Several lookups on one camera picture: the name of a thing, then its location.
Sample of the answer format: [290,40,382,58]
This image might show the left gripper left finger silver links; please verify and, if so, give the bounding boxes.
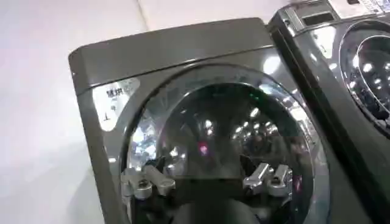
[121,155,177,201]

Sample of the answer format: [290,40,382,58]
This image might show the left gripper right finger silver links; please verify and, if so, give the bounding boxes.
[242,154,294,198]

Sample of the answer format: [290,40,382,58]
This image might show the round glass dryer door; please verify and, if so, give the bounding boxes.
[338,19,390,135]
[120,63,332,224]

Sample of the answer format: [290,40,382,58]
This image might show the white label sticker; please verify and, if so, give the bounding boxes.
[91,77,141,132]

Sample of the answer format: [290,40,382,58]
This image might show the grey dryer with display panel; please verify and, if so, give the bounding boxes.
[267,0,390,224]

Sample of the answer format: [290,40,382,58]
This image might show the grey dryer with white sticker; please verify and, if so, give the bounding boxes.
[68,17,374,224]

